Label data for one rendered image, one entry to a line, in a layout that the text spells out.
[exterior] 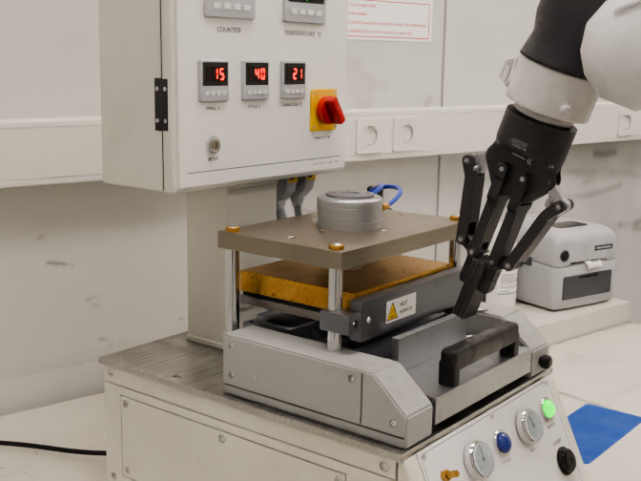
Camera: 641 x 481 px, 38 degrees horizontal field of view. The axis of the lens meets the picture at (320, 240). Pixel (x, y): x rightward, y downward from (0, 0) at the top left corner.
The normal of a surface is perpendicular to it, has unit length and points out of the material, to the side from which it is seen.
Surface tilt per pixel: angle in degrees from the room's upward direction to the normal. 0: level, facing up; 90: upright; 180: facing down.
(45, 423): 0
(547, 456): 65
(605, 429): 0
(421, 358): 90
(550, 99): 99
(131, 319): 90
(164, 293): 90
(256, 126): 90
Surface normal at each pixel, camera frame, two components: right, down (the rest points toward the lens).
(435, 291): 0.79, 0.13
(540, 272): -0.83, 0.10
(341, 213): -0.22, 0.18
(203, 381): 0.02, -0.98
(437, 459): 0.72, -0.29
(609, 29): -0.70, -0.15
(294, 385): -0.62, 0.14
